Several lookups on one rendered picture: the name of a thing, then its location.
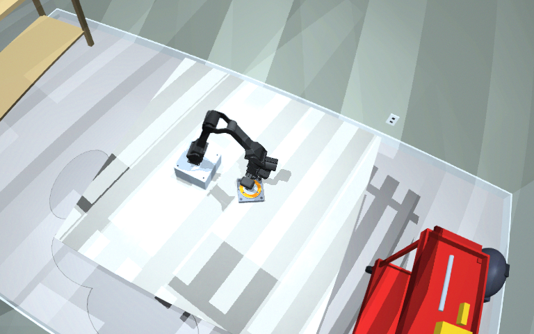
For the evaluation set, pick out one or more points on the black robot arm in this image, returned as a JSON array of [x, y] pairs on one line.
[[255, 153]]

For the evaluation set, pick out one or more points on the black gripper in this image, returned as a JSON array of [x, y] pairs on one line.
[[248, 180]]

